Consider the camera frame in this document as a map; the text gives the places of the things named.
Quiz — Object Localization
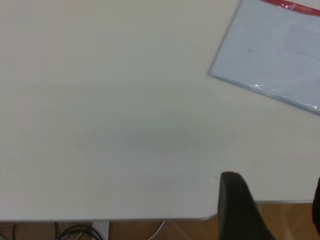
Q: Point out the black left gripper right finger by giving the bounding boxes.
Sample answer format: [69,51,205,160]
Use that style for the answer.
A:
[311,176,320,234]

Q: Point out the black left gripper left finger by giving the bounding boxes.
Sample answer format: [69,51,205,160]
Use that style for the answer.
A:
[216,171,277,240]

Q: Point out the clear zip bag with papers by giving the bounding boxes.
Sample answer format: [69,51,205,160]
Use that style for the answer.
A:
[208,0,320,117]

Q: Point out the white table leg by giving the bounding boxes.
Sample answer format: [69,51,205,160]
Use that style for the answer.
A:
[91,220,110,240]

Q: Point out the white cable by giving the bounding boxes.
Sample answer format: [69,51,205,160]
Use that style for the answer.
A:
[148,220,166,240]

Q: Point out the black cable bundle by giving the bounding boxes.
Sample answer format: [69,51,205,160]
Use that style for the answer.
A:
[9,221,101,240]

